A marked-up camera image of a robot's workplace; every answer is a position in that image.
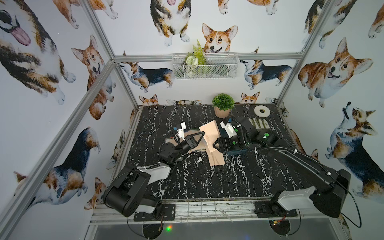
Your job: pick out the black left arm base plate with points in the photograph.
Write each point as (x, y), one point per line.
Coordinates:
(165, 212)

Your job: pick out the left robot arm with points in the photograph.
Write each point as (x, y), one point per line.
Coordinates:
(127, 193)

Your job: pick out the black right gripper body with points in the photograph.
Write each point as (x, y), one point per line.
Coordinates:
(233, 143)

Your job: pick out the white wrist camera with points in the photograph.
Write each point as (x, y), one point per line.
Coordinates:
(230, 130)
(180, 128)

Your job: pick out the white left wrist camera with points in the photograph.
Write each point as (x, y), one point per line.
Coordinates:
(180, 128)

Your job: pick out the artificial fern with flower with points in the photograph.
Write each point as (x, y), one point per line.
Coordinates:
(194, 62)

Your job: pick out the green artificial potted plant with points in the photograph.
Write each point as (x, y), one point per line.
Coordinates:
(223, 101)

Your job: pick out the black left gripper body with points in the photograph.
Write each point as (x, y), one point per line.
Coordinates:
(184, 144)

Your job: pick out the white tape roll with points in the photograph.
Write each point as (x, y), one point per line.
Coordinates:
(262, 111)

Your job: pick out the teal plastic storage box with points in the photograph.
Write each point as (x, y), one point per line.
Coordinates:
(223, 132)

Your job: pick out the beige ribbed plant pot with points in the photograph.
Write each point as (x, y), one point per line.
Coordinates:
(221, 113)

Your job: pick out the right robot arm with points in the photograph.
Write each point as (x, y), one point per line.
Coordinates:
(329, 187)

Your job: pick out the white wire wall basket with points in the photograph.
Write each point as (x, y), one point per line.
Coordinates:
(219, 66)

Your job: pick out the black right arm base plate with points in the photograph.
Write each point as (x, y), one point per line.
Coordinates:
(268, 209)

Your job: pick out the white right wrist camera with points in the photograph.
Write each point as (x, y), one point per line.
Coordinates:
(230, 130)

